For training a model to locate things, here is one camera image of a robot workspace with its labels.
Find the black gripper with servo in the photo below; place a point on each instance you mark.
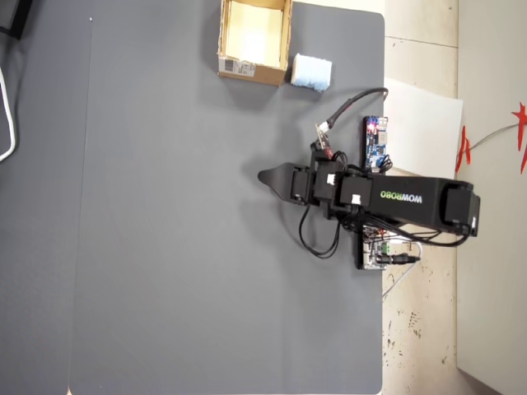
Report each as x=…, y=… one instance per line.
x=300, y=187

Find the light blue foam block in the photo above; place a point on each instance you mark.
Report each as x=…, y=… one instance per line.
x=311, y=72

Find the open cardboard box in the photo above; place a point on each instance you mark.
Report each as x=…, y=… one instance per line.
x=251, y=76

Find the dark grey textured mat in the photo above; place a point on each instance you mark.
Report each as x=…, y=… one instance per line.
x=41, y=247
x=206, y=247

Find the blue circuit board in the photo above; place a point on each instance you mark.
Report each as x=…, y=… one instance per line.
x=374, y=144

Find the controller board with green terminal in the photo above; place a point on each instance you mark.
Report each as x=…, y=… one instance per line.
x=372, y=255

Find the black barrel power plug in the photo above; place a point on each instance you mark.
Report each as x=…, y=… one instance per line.
x=395, y=260

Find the white paper sheet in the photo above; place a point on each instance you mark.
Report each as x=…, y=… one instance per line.
x=424, y=131

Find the red tape strips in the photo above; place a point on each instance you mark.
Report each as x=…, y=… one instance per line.
x=463, y=152

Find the red tape star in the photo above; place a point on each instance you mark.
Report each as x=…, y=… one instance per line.
x=522, y=136

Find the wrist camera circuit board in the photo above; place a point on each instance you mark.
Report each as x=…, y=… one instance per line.
x=323, y=142

